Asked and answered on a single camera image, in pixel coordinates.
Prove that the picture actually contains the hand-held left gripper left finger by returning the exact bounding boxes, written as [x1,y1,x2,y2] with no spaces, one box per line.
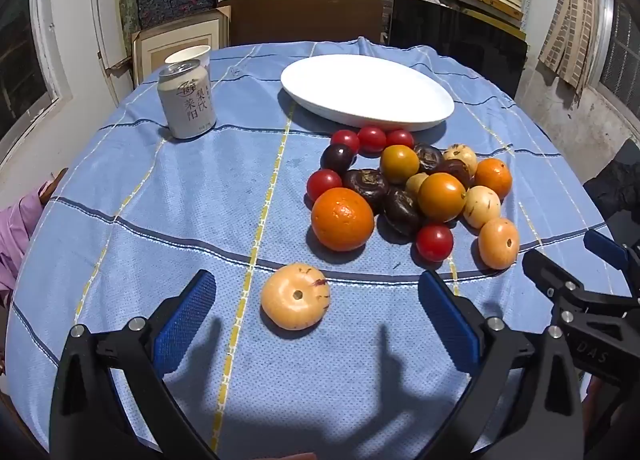
[49,269,221,460]

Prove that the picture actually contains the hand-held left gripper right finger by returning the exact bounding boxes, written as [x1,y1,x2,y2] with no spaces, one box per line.
[418,270,585,460]

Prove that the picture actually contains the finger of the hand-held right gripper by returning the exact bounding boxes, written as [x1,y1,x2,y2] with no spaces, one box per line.
[522,249,588,313]
[583,229,640,275]

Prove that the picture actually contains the peach-coloured round fruit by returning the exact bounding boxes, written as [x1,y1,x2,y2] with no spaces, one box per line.
[478,217,520,270]

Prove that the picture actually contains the small orange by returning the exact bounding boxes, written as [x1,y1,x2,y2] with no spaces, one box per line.
[473,158,513,200]

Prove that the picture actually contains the pale beige round fruit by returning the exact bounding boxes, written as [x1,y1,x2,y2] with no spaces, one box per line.
[260,263,331,331]
[443,143,477,166]

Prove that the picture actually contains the yellow-orange round fruit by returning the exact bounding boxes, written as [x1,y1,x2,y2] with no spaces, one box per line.
[418,173,467,222]
[380,145,420,185]

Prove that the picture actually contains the large orange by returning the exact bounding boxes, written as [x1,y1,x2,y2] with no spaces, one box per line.
[311,187,375,252]

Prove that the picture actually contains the large dark water chestnut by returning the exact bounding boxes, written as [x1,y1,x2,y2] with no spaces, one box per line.
[342,169,390,213]

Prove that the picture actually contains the red cherry tomato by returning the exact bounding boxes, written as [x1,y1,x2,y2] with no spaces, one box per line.
[330,129,361,155]
[357,125,387,154]
[306,169,343,202]
[385,129,415,150]
[416,224,454,262]

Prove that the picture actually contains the dark purple plum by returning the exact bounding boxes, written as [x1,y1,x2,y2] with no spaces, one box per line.
[320,143,357,175]

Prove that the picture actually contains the white oval plate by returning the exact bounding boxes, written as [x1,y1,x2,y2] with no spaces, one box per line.
[280,54,455,132]

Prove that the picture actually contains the black jacket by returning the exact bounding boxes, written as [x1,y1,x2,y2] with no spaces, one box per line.
[582,137,640,241]

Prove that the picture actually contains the blue striped tablecloth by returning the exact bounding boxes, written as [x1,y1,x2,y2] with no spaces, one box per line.
[5,38,631,460]

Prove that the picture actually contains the pink cloth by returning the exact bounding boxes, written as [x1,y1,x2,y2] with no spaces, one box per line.
[0,180,56,311]

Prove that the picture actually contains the barred window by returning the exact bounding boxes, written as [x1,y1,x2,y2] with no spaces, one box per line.
[597,0,640,101]

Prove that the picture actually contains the white drink can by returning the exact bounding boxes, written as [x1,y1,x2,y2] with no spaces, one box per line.
[158,60,217,140]

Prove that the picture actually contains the beige checked curtain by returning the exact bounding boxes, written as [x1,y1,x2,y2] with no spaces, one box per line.
[537,0,601,91]

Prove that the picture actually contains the black panel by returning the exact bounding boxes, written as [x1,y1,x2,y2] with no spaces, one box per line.
[389,0,528,98]

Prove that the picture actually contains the white paper cup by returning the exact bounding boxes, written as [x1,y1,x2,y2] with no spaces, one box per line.
[165,45,212,84]

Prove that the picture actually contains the framed picture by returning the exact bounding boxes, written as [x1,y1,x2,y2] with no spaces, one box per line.
[131,18,231,88]

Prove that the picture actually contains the white door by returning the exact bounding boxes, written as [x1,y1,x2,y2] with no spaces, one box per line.
[90,0,133,106]

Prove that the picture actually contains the brown board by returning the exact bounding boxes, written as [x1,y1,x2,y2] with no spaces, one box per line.
[217,0,388,47]

